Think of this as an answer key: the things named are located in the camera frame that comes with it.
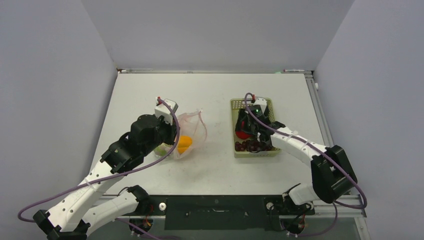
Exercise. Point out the orange bell pepper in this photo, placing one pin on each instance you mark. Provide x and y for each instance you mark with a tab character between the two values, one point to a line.
184	143

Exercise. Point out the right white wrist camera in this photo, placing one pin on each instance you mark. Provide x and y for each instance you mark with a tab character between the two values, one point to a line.
260	102

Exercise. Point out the dark red grape bunch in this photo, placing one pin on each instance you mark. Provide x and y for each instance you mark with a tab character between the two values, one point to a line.
251	145

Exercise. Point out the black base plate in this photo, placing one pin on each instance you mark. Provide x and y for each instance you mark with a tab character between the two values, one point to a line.
223	212

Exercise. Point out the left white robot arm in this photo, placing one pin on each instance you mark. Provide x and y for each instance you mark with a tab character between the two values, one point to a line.
76	217

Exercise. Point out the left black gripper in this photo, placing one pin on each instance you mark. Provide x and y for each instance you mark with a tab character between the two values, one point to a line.
172	130

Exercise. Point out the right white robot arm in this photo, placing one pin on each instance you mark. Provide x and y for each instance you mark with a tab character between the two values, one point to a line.
331	172

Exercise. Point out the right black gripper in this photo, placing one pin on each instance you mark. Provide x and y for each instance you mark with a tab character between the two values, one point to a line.
243	117

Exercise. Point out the clear zip top bag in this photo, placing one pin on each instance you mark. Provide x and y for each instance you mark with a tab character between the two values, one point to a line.
191	124

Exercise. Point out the green cabbage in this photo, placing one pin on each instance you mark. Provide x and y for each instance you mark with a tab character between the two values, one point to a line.
161	150

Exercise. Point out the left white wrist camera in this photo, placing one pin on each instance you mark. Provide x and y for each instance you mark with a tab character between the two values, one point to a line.
165	108

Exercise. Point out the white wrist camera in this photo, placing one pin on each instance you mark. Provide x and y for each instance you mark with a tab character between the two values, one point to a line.
165	108
260	102

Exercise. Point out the beige plastic basket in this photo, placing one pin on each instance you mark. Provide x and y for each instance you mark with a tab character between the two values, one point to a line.
235	105

